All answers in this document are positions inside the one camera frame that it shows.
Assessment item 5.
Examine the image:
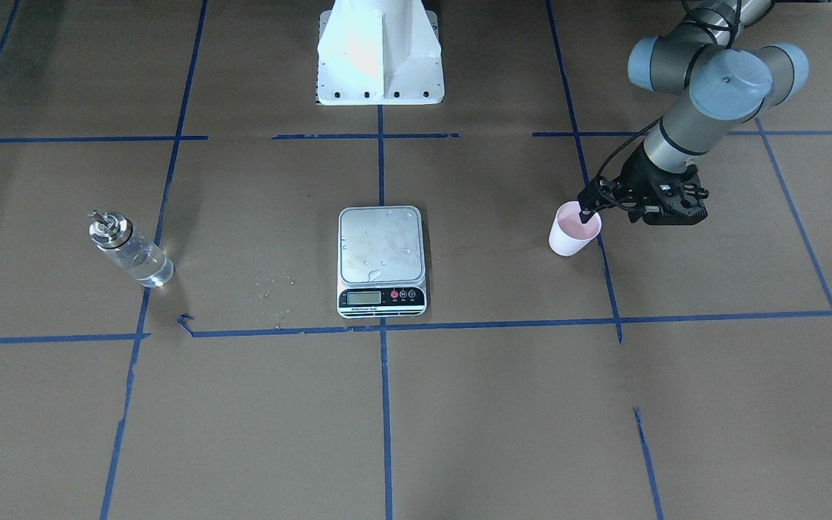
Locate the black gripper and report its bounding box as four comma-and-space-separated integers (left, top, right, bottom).
577, 150, 709, 226

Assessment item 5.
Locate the pink plastic cup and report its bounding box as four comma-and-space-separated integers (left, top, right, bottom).
548, 201, 603, 256

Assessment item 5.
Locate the glass bottle with metal pourer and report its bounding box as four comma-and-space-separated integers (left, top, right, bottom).
88, 210, 175, 287

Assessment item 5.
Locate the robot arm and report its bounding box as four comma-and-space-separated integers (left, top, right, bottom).
577, 1, 811, 226

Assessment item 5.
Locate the digital kitchen scale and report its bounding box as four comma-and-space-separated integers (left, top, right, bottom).
337, 205, 429, 319

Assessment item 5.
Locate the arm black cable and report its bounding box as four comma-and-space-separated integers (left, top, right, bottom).
593, 116, 666, 190

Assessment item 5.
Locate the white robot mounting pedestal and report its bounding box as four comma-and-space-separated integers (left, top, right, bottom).
315, 1, 446, 106

